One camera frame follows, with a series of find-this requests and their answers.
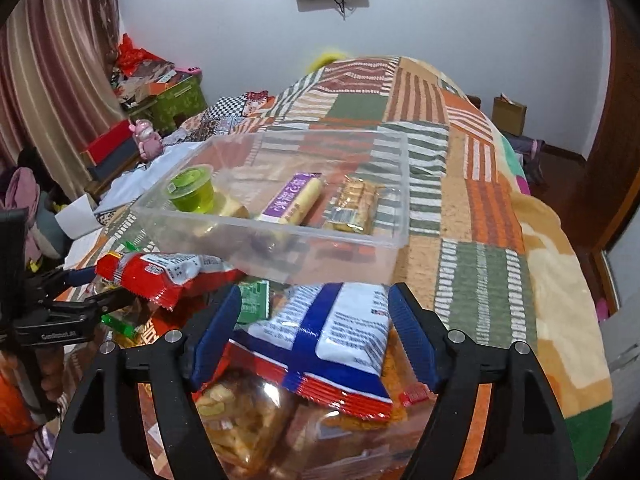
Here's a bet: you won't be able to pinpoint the red gift box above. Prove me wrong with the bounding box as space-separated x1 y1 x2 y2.
80 119 131 166

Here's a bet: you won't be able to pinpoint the brown cardboard box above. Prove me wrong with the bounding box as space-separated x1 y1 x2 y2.
491 93 527 136

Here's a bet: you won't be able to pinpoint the yellow purple wafer stick pack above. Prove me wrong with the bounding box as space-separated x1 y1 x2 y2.
256 172 323 226

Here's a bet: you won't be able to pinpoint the dark blue box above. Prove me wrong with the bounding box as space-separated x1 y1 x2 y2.
87 138 139 182

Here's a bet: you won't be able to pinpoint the blue white red snack bag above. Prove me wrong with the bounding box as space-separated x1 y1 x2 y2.
226 282 390 412

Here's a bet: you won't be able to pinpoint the green jelly cup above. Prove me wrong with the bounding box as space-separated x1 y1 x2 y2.
164 164 215 214

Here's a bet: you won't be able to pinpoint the white plastic bag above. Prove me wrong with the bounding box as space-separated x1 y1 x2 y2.
93 142 202 216

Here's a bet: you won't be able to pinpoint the red plastic bag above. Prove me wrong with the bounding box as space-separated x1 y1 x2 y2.
115 34 163 77

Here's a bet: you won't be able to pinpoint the red long snack bag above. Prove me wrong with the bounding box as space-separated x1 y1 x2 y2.
96 252 245 310

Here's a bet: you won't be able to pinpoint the striped pink beige curtain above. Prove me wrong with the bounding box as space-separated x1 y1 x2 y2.
1 0 124 198

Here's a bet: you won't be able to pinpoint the brown wooden door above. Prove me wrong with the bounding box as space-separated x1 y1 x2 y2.
574 0 640 261

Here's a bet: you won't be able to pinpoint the red barcode nugget snack bag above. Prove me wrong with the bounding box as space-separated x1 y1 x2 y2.
324 328 437 431

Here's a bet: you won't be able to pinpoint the clear plastic storage bin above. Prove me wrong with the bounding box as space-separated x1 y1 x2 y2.
132 130 409 284

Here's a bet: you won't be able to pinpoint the patchwork striped bed quilt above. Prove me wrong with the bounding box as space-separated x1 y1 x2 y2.
64 55 614 480

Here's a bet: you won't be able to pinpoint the pink rabbit plush toy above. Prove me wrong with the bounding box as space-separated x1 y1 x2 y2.
129 119 164 162

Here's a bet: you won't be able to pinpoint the clear bag fried crisps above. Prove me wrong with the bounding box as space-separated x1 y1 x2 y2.
195 368 297 477

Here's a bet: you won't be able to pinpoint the checkered patchwork blanket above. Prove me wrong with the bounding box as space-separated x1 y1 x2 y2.
163 90 274 146

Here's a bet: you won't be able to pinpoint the green edged snack bag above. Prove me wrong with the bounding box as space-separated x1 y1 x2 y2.
96 240 151 347

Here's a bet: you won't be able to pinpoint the cracker pack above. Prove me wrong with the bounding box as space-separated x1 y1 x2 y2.
323 176 383 235

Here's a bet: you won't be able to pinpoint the green storage box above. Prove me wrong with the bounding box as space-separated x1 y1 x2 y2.
151 76 207 134

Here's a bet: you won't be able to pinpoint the small green sachet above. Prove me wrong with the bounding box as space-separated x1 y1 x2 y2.
238 280 270 324

